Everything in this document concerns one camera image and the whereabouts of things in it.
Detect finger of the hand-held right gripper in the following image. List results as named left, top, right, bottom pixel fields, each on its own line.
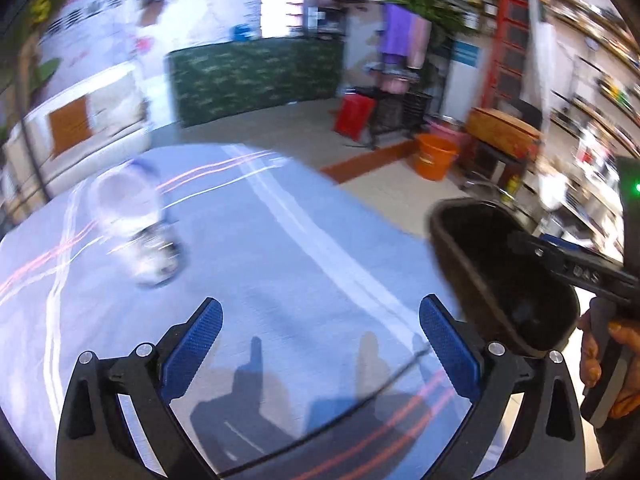
left=509, top=232, right=622, bottom=295

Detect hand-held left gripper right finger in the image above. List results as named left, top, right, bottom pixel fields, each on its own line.
left=419, top=294, right=588, bottom=480

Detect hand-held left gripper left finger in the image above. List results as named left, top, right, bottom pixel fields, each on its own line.
left=55, top=296, right=224, bottom=480

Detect black plastic trash bin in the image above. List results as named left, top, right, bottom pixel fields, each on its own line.
left=427, top=199, right=583, bottom=360

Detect person's right hand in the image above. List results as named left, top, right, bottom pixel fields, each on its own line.
left=577, top=310, right=640, bottom=421

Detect white trolley cart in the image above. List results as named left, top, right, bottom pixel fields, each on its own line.
left=537, top=130, right=623, bottom=246

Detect striped grey-blue tablecloth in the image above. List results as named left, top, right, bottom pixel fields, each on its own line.
left=0, top=142, right=506, bottom=480

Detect black metal stool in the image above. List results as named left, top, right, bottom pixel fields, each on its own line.
left=460, top=140, right=531, bottom=196

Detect wooden chopping block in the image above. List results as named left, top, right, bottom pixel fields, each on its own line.
left=465, top=106, right=542, bottom=158

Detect orange plastic bucket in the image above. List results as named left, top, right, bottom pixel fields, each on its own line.
left=414, top=133, right=460, bottom=181

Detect pink plastic basin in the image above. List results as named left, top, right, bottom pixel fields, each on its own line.
left=431, top=122, right=471, bottom=148

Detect white hanging garment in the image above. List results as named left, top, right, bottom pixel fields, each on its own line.
left=532, top=0, right=561, bottom=106

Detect red ladder shelf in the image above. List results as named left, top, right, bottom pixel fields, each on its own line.
left=480, top=0, right=532, bottom=111

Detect white cushioned sofa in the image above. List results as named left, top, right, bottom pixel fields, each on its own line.
left=0, top=62, right=151, bottom=196

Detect black metal rack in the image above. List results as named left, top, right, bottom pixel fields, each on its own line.
left=367, top=5, right=451, bottom=148

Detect red bag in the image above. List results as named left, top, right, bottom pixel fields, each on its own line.
left=334, top=94, right=377, bottom=137

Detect orange square cushion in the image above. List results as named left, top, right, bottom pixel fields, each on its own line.
left=47, top=97, right=95, bottom=158

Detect pink basin in rack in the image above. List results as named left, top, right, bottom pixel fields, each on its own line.
left=372, top=62, right=421, bottom=93

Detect green camouflage counter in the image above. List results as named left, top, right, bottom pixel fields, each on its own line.
left=166, top=37, right=346, bottom=128

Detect pink towel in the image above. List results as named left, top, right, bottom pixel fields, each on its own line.
left=406, top=17, right=432, bottom=70

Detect purple towel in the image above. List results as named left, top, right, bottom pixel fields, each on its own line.
left=378, top=2, right=413, bottom=58

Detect black monitor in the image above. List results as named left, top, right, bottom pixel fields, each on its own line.
left=305, top=5, right=347, bottom=38

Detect wall shelves with bottles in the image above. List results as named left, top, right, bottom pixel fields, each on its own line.
left=542, top=0, right=640, bottom=161

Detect blue wall sign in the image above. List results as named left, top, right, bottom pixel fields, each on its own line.
left=452, top=41, right=478, bottom=67

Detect large printed wall banner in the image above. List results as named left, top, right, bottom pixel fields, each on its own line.
left=30, top=0, right=351, bottom=76

